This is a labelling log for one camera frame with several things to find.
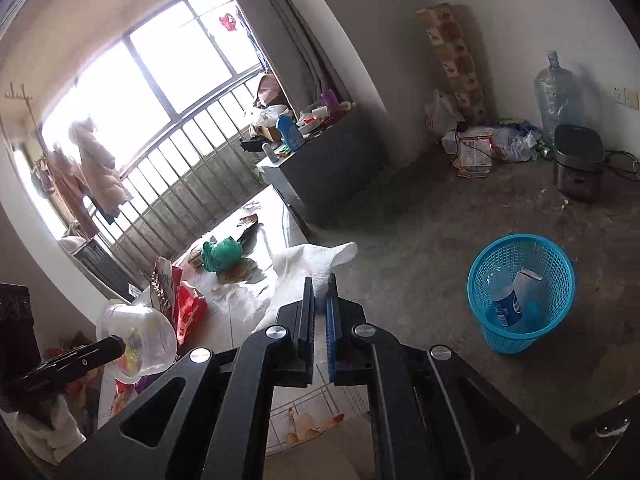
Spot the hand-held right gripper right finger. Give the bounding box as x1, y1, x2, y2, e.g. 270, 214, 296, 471
324, 272, 586, 480

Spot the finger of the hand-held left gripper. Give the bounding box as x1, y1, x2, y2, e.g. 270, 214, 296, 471
17, 335, 126, 399

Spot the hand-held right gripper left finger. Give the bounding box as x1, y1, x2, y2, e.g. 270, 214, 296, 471
55, 276, 317, 480

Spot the white towel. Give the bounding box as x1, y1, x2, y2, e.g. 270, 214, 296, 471
250, 241, 359, 333

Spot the clear plastic jar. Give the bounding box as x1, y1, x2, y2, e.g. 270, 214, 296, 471
96, 300, 179, 386

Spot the red snack packet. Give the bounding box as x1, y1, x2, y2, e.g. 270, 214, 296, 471
172, 280, 209, 337

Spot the blue plastic mesh basket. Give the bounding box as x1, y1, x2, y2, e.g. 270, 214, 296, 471
467, 233, 576, 356

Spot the brown wrapper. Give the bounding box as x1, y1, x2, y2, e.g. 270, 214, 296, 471
232, 213, 262, 257

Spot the brown hanging jacket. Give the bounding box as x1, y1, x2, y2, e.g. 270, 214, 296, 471
44, 149, 102, 237

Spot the dark grey cabinet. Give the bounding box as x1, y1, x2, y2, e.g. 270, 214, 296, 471
256, 104, 387, 227

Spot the plastic bottle with blue label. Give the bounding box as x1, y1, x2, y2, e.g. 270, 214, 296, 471
482, 266, 524, 329

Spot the pink hanging jacket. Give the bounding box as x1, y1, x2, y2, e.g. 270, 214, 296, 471
69, 117, 134, 219

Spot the metal window railing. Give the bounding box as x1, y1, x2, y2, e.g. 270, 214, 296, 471
75, 74, 282, 302

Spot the blue detergent bottle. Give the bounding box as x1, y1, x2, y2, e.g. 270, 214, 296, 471
275, 113, 307, 152

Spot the white carton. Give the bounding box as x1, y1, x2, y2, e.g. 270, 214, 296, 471
512, 268, 547, 312

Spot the red-trim snack packet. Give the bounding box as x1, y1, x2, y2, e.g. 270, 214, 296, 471
454, 129, 494, 180

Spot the white plastic bag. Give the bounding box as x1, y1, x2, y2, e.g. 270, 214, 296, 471
425, 89, 466, 134

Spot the clear plastic bag of wrappers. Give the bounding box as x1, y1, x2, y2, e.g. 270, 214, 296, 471
492, 121, 542, 162

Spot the grey curtain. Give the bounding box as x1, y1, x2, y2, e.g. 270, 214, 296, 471
244, 0, 353, 111

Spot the grey rice cooker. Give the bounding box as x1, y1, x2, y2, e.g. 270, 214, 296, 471
552, 124, 607, 204

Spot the tall patterned cardboard box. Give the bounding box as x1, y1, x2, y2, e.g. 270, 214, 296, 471
416, 3, 489, 127

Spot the large glass window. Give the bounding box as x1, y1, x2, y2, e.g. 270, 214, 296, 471
40, 0, 267, 211

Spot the empty blue water jug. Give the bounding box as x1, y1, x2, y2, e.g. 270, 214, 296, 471
533, 50, 584, 147

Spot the black power cable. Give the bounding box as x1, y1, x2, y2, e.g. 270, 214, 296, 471
602, 148, 640, 182

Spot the white wall socket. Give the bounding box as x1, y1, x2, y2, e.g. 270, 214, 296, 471
612, 87, 640, 109

